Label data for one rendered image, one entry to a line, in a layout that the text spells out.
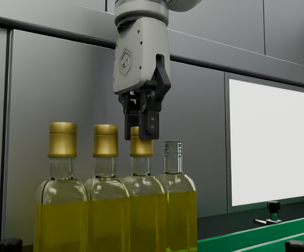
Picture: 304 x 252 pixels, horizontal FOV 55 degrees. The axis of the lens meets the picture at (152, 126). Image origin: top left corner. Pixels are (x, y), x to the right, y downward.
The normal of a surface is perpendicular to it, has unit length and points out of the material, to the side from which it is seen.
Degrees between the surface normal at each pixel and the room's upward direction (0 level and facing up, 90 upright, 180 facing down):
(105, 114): 90
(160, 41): 84
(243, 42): 90
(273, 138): 90
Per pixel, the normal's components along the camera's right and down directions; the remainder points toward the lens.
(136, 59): -0.80, -0.07
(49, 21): 0.53, -0.07
